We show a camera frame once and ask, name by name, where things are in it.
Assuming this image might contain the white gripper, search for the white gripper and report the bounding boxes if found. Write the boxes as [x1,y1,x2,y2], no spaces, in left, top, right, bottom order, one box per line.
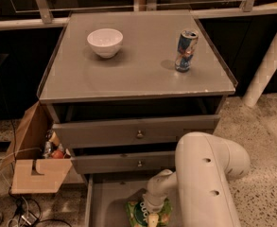
[143,191,167,227]

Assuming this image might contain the grey top drawer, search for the grey top drawer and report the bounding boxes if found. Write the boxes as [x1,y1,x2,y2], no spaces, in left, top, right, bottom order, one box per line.
[53,114,220,148]

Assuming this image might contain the white ceramic bowl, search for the white ceramic bowl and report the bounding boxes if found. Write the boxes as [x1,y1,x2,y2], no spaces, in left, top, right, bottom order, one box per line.
[87,28,123,59]

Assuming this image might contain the grey middle drawer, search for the grey middle drawer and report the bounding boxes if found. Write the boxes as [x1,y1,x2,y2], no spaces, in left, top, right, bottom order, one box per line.
[71,150,176,174]

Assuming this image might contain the grey drawer cabinet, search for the grey drawer cabinet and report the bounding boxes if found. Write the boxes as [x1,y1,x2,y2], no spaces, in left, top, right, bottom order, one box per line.
[37,10,238,227]

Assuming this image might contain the bottle in cardboard box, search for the bottle in cardboard box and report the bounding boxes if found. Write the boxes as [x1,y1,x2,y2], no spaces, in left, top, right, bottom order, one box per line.
[46,130,61,147]

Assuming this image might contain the grey drawer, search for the grey drawer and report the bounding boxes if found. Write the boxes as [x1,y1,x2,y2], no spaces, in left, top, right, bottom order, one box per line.
[53,114,220,148]
[71,150,176,174]
[84,173,199,227]

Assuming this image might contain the brown cardboard box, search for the brown cardboard box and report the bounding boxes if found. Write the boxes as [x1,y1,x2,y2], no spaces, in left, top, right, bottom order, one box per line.
[0,102,72,194]

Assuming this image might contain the grey bottom drawer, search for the grey bottom drawer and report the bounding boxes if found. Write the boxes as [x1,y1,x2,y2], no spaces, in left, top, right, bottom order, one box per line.
[84,173,199,227]

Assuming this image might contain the red item in box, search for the red item in box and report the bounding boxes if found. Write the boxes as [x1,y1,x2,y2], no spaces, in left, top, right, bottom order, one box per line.
[51,150,64,159]

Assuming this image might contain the black cables on floor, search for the black cables on floor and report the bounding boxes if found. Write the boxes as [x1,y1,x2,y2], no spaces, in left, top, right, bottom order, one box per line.
[0,148,73,227]

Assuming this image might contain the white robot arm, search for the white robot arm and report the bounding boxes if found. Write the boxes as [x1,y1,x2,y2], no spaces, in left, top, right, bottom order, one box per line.
[151,13,277,227]

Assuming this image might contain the crushed blue energy drink can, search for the crushed blue energy drink can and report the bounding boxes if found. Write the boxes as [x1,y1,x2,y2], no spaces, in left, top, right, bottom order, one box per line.
[175,29,199,72]

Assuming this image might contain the green rice chip bag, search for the green rice chip bag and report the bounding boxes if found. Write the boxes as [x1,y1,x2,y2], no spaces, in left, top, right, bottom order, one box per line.
[125,199,172,227]

